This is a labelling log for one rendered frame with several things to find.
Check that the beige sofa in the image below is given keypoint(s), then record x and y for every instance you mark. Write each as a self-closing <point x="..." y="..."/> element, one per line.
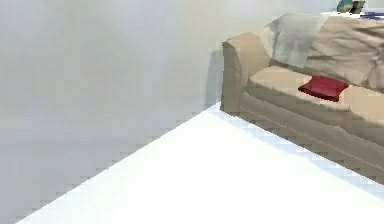
<point x="286" y="110"/>

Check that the grey blanket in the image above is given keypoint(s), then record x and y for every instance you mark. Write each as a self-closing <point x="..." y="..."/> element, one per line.
<point x="293" y="40"/>

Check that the red cushion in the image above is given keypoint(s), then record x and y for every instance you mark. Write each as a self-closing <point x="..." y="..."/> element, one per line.
<point x="324" y="87"/>

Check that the white table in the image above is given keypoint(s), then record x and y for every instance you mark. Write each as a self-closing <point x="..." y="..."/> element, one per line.
<point x="336" y="13"/>

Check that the teal round object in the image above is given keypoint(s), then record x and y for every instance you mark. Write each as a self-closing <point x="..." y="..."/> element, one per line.
<point x="344" y="6"/>

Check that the purple flat object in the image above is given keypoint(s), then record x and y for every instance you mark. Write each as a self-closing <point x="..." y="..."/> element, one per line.
<point x="374" y="15"/>

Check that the dark tilted frame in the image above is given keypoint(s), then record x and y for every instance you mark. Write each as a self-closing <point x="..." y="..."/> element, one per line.
<point x="358" y="6"/>

